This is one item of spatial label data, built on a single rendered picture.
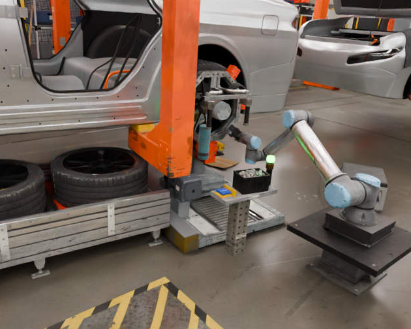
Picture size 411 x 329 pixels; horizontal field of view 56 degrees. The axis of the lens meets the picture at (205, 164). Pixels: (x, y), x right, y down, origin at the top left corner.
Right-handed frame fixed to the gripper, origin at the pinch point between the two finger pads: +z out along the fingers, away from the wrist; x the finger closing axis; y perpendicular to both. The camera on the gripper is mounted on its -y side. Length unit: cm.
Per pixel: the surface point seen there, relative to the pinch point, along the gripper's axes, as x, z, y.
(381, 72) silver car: 191, 22, 133
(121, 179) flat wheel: -85, -31, -63
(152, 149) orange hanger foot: -56, -25, -57
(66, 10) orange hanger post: 10, 224, -107
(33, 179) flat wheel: -119, -15, -100
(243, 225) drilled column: -56, -77, 3
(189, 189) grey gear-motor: -61, -35, -18
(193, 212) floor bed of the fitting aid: -71, -24, 8
